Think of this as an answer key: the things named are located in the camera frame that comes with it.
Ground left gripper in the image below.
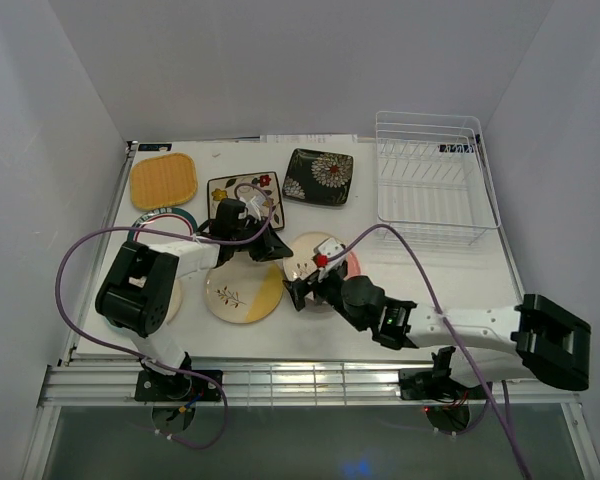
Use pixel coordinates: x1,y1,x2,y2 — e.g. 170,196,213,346
231,216,293,262

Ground pink cream round plate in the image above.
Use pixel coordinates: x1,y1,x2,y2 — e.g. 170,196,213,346
283,232,332,281

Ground yellow cream round plate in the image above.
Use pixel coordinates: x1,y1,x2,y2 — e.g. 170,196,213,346
205,255,284,325

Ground cream floral square plate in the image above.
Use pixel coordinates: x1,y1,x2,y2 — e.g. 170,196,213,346
207,171,285,231

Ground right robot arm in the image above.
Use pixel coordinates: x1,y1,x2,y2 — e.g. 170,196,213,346
284,268,591,397

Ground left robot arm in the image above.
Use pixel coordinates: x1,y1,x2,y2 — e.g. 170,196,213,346
95,199,293,400

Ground black floral square plate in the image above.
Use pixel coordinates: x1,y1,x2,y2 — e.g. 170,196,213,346
281,148,354,207

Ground green rimmed white plate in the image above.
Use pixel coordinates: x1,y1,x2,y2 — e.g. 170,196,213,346
127,207,198,245

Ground paper sheets at back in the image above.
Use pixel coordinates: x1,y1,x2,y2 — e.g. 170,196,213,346
259,134,358,144

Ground blue cream round plate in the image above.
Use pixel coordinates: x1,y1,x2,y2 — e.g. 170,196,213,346
102,277,185,331

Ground orange woven square plate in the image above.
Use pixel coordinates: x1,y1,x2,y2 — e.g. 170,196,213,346
130,153,198,211

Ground blue label sticker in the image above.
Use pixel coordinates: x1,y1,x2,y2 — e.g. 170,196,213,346
137,143,172,152

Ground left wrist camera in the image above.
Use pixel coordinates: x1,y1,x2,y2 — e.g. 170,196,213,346
239,194,270,219

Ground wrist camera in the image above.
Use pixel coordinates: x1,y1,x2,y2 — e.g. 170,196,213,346
313,237,345,270
239,194,270,219

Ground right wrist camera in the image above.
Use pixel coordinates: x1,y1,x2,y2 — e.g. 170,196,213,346
313,237,345,270

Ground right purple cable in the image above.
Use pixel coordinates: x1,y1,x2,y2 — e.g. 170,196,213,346
329,224,534,480

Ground purple cable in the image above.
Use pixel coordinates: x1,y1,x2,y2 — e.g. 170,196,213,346
329,224,534,480
54,183,274,450

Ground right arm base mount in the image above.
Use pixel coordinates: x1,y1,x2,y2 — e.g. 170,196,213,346
398,346,487,404

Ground white wire dish rack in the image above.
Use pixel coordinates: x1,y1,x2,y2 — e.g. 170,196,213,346
375,111,501,246

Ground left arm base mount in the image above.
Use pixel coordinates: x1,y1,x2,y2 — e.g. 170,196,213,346
133,369,221,403

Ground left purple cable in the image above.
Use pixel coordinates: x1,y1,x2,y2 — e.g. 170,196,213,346
54,183,274,450

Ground aluminium frame rail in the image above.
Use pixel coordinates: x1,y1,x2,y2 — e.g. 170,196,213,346
38,363,581,407

